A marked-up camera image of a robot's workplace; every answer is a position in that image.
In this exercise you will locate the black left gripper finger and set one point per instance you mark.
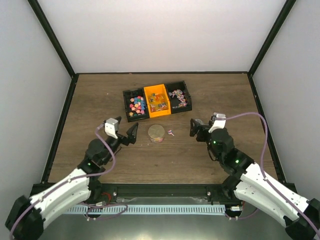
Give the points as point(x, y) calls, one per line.
point(132, 133)
point(117, 121)

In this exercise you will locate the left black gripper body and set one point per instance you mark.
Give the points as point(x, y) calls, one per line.
point(107, 160)

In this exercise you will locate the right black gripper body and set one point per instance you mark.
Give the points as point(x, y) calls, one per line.
point(201, 138)

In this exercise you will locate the clear plastic jar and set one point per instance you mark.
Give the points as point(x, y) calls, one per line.
point(157, 139)

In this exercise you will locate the round white jar lid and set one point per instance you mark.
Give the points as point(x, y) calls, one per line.
point(156, 131)

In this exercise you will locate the black bin with star candies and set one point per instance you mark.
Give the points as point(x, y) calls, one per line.
point(135, 104)

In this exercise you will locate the metal scoop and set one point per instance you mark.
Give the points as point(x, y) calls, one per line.
point(199, 121)

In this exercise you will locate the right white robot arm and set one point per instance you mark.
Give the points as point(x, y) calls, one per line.
point(249, 183)

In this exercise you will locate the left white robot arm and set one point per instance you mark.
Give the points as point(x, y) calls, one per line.
point(30, 216)

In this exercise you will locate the fallen swirl lollipop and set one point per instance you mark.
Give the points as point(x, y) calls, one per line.
point(170, 132)

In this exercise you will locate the black bin with swirl lollipops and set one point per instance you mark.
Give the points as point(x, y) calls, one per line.
point(179, 97)

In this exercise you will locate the yellow bin with lollipops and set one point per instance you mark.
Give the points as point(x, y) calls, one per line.
point(157, 100)

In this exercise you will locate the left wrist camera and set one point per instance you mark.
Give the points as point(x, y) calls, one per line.
point(111, 127)

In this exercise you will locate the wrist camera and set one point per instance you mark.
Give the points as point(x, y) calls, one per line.
point(111, 127)
point(218, 121)

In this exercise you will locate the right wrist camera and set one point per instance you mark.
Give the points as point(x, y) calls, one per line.
point(218, 121)

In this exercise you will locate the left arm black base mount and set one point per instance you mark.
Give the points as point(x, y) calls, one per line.
point(102, 192)

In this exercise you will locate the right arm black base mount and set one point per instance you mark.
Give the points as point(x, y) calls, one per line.
point(223, 193)

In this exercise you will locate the black aluminium frame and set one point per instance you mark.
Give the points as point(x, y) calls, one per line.
point(92, 99)

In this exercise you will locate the light blue slotted cable duct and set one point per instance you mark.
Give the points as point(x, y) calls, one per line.
point(151, 209)

